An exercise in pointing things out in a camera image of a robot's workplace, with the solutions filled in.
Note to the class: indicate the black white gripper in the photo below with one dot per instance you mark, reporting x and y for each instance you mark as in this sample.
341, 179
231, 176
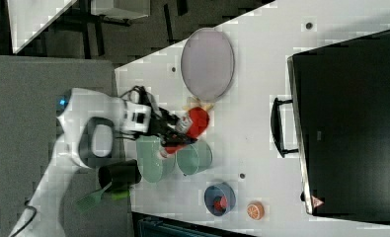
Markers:
141, 112

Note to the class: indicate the red ketchup bottle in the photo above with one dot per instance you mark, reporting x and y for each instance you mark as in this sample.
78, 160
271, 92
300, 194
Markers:
193, 123

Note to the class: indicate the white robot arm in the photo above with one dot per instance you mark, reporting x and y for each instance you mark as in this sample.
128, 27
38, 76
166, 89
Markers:
90, 121

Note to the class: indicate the black toaster oven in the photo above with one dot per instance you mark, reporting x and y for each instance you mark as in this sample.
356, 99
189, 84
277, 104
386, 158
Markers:
341, 103

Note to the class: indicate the green perforated colander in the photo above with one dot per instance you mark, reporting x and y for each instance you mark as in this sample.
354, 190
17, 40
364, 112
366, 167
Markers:
151, 166

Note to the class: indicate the green cup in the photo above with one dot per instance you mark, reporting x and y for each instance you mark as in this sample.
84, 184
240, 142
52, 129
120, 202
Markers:
194, 158

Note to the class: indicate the black cylinder holder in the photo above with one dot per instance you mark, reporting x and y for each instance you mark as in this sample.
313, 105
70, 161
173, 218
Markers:
121, 175

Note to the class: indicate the grey round plate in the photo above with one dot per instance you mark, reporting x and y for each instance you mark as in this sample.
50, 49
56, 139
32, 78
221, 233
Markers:
207, 64

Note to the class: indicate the blue bowl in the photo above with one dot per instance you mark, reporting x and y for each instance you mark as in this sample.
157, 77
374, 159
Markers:
219, 190

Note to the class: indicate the red strawberry toy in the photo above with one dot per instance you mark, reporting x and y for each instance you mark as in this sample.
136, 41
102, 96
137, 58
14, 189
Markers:
220, 203

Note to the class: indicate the green spatula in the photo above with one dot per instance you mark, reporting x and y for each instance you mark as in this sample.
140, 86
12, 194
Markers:
93, 199

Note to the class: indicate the orange slice toy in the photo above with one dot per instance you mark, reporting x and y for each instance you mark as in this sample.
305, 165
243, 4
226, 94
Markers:
256, 210

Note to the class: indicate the black oven door handle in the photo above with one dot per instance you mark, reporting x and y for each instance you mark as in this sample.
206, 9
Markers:
276, 127

